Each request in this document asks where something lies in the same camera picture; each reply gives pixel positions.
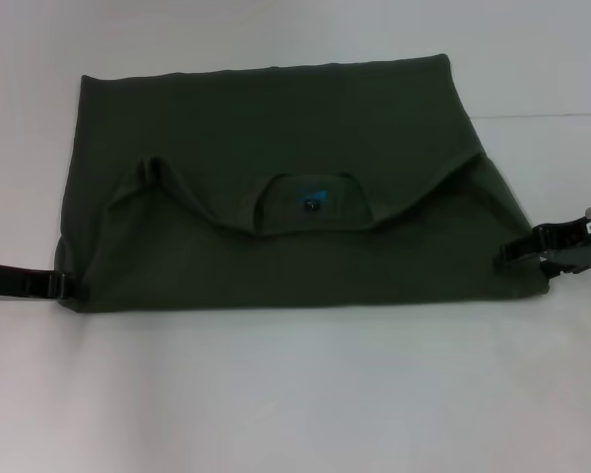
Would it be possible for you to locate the dark green FREE t-shirt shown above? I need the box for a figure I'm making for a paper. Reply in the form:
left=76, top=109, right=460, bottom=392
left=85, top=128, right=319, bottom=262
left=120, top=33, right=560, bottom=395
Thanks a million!
left=51, top=52, right=549, bottom=315

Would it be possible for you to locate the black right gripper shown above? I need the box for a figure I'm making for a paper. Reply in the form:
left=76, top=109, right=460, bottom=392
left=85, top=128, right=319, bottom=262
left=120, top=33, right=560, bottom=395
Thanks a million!
left=492, top=214, right=591, bottom=283

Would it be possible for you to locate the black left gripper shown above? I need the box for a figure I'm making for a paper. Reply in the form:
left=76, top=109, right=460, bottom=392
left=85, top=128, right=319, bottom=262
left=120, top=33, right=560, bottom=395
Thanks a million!
left=0, top=259, right=91, bottom=303

